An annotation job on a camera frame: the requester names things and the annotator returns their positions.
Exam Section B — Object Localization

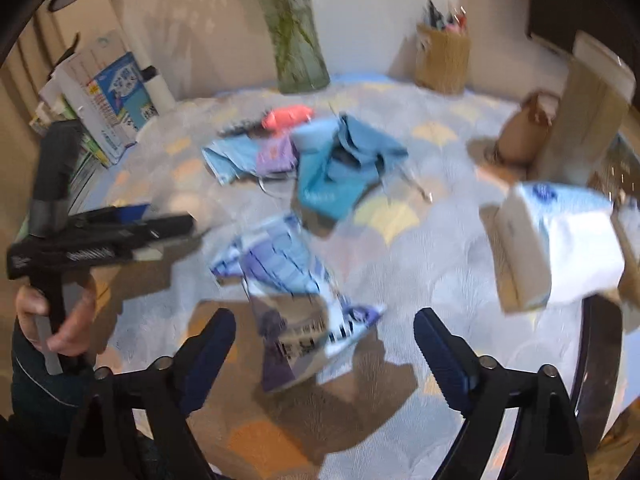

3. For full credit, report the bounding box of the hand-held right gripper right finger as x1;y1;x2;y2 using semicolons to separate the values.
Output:
414;308;585;480

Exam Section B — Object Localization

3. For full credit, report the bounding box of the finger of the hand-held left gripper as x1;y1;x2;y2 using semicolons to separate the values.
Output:
112;203;197;262

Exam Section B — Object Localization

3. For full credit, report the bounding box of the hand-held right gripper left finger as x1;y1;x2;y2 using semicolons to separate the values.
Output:
60;308;237;480

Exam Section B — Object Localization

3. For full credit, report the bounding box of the blue white mask package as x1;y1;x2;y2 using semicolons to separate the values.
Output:
210;214;387;395

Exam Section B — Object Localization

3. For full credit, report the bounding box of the teal cloth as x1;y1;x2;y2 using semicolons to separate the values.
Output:
291;114;410;222

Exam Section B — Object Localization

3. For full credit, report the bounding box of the person's left forearm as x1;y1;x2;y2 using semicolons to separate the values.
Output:
9;317;98;428

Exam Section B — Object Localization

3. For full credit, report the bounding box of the person's left hand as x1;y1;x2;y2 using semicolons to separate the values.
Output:
15;280;97;361

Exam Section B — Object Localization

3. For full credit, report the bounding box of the stack of books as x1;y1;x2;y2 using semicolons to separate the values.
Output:
27;95;111;169

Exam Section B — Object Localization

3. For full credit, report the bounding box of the patterned tablecloth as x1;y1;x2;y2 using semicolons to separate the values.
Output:
95;74;621;480

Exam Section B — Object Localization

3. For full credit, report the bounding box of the blue face mask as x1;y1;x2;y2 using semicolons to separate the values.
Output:
201;136;266;187

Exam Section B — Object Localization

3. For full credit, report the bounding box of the blue printed box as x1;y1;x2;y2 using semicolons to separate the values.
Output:
86;51;162;162

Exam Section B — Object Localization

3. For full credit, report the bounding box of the white printed box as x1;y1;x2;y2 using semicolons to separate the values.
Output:
50;29;137;111

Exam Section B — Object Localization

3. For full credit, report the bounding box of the white desk lamp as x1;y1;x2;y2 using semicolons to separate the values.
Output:
49;0;177;113

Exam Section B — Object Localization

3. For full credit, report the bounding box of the dark striped cloth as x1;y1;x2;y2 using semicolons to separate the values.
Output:
217;119;268;137

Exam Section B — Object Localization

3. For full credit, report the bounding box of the purple cloth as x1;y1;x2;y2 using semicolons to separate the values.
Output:
256;136;299;177

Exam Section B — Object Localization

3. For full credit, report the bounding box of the white tissue pack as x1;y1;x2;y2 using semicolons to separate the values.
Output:
492;181;627;315

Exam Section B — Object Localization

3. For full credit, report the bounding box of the pink cloth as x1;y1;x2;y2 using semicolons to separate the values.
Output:
262;104;315;134

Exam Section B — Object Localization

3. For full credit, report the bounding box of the glass vase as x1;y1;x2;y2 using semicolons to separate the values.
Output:
251;0;332;94

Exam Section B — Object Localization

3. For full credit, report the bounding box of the brown small bag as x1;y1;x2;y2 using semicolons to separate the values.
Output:
492;90;557;167

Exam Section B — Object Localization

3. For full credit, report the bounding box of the cardboard box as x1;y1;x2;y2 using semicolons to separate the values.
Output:
536;30;637;188

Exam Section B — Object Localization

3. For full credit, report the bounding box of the woven pen holder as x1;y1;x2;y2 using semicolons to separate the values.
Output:
414;22;472;96

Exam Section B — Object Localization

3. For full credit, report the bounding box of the bundle of pens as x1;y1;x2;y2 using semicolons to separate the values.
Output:
424;0;471;37

